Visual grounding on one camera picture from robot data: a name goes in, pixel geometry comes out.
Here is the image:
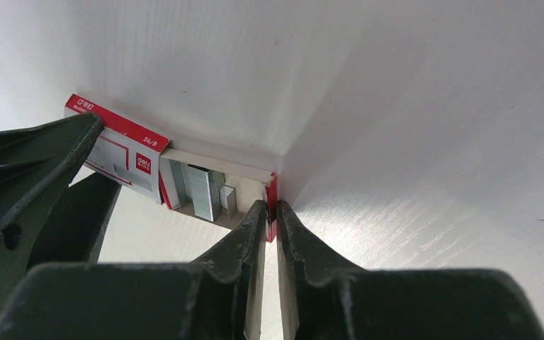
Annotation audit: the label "silver staple strip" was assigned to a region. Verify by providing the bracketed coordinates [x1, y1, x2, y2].
[187, 164, 222, 222]
[169, 160, 189, 210]

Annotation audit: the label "red white staple box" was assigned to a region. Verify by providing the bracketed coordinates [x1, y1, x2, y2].
[64, 93, 170, 204]

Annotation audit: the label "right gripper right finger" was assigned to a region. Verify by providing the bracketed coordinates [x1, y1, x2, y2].
[277, 201, 544, 339]

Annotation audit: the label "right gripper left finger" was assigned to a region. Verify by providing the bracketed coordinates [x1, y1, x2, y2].
[0, 200, 268, 339]

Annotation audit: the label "staple box tray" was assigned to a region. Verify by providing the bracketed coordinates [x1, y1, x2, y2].
[159, 148, 278, 242]

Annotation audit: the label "small silver staple piece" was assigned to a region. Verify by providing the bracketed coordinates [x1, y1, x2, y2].
[219, 185, 238, 220]

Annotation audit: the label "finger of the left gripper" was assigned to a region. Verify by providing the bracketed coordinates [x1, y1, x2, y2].
[26, 173, 121, 270]
[0, 114, 103, 311]

